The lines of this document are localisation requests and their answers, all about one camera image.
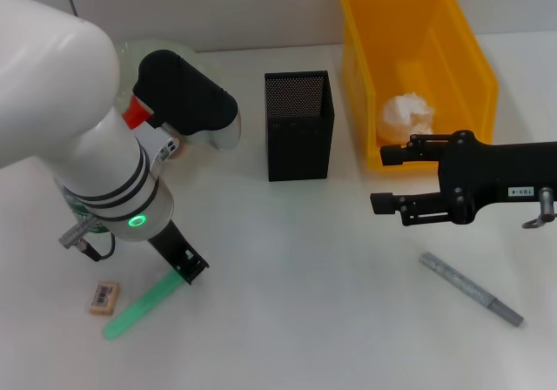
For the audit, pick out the light green pen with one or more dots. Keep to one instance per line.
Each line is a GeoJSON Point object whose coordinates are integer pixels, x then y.
{"type": "Point", "coordinates": [139, 309]}

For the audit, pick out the yellow plastic storage bin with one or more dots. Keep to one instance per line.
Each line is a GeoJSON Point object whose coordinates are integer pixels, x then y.
{"type": "Point", "coordinates": [413, 37]}

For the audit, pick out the silver connector plug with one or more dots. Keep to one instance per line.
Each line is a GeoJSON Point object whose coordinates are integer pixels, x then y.
{"type": "Point", "coordinates": [76, 232]}
{"type": "Point", "coordinates": [547, 203]}

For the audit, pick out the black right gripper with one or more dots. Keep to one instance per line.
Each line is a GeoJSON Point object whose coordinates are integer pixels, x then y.
{"type": "Point", "coordinates": [491, 172]}

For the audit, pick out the black mesh pen holder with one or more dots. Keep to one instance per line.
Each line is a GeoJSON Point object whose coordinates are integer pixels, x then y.
{"type": "Point", "coordinates": [300, 146]}

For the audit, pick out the grey marker pen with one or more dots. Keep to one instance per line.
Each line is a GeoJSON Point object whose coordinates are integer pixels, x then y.
{"type": "Point", "coordinates": [470, 290]}

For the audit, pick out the clear water bottle green label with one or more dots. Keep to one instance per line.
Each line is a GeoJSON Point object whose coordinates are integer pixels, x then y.
{"type": "Point", "coordinates": [82, 211]}

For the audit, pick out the beige eraser with barcode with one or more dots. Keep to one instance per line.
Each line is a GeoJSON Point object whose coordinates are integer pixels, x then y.
{"type": "Point", "coordinates": [104, 297]}

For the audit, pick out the white paper ball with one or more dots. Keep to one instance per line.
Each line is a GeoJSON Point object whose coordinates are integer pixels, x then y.
{"type": "Point", "coordinates": [404, 113]}

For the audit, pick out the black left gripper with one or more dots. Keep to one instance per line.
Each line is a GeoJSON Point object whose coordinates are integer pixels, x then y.
{"type": "Point", "coordinates": [169, 244]}

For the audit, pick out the white and silver left robot arm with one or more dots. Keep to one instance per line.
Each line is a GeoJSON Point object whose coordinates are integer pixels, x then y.
{"type": "Point", "coordinates": [65, 102]}

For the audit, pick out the translucent green wavy fruit bowl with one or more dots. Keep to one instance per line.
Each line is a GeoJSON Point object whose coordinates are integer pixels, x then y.
{"type": "Point", "coordinates": [128, 72]}

